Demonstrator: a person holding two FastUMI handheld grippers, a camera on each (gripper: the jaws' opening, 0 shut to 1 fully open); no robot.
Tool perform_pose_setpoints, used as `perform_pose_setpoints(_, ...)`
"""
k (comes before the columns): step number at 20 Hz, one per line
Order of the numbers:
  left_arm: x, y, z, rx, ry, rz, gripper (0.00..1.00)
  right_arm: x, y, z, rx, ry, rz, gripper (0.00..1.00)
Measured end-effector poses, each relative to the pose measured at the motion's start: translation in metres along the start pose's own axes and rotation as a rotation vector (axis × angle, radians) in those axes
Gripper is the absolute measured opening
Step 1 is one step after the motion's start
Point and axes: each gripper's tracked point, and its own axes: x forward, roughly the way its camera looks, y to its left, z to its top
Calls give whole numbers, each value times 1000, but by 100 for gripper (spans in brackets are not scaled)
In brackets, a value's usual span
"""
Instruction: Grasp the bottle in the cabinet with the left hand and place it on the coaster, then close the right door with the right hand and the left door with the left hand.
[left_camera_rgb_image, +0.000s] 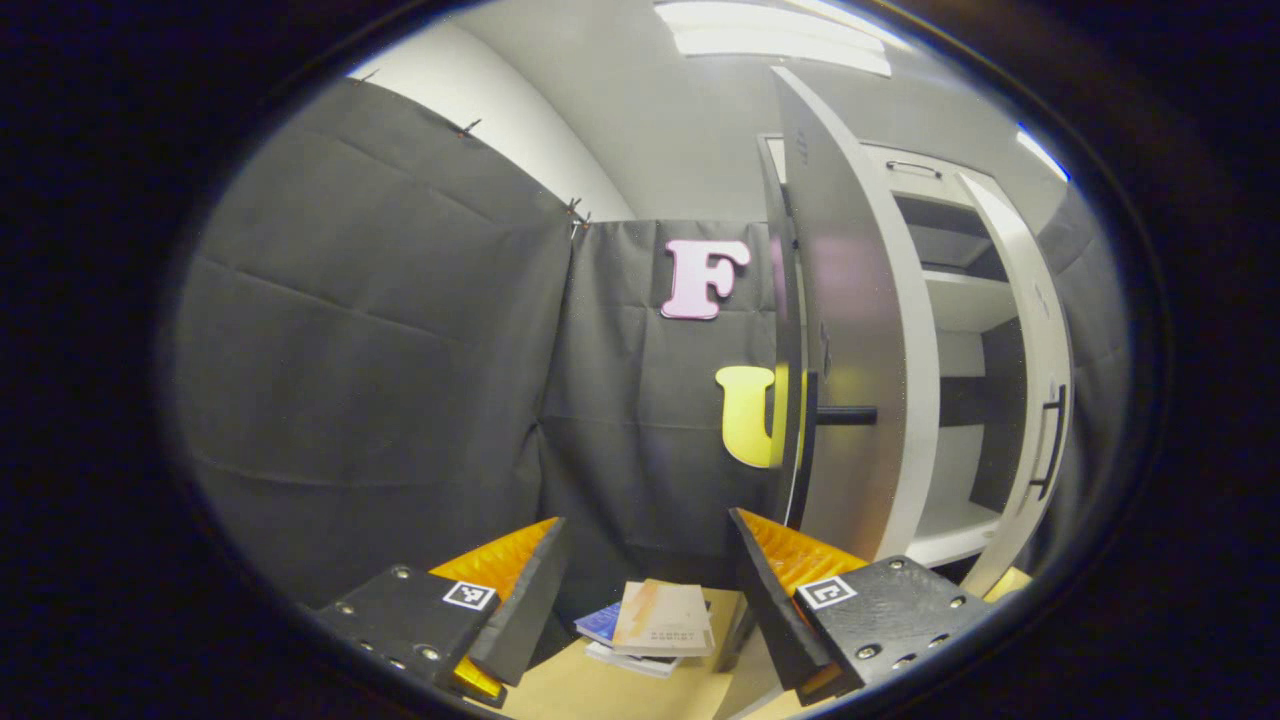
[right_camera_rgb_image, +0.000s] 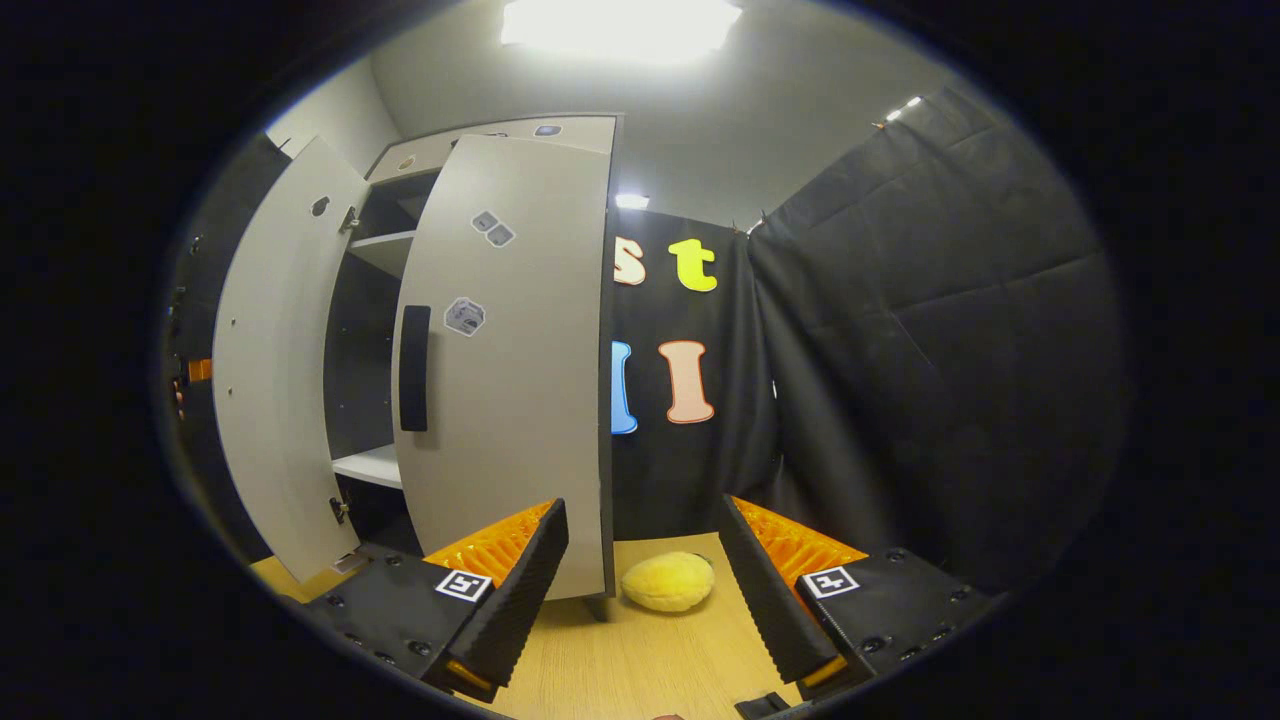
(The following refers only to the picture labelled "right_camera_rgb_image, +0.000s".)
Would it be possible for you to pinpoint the large ceiling light panel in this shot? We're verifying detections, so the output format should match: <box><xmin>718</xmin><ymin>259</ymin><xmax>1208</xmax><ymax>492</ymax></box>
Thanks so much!
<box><xmin>500</xmin><ymin>0</ymin><xmax>744</xmax><ymax>63</ymax></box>

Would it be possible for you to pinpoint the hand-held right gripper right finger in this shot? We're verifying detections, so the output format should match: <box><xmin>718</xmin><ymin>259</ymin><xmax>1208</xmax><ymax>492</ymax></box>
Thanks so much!
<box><xmin>720</xmin><ymin>494</ymin><xmax>1001</xmax><ymax>701</ymax></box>

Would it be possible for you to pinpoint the black door handle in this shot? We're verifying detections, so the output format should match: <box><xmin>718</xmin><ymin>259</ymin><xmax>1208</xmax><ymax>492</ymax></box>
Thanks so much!
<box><xmin>399</xmin><ymin>305</ymin><xmax>432</xmax><ymax>433</ymax></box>

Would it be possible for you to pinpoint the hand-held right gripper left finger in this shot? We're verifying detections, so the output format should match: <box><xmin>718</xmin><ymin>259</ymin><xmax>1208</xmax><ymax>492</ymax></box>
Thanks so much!
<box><xmin>300</xmin><ymin>498</ymin><xmax>571</xmax><ymax>701</ymax></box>

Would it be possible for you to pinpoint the grey cabinet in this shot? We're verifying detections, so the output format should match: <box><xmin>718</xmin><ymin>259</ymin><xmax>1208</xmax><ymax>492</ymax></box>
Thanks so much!
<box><xmin>325</xmin><ymin>113</ymin><xmax>623</xmax><ymax>561</ymax></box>

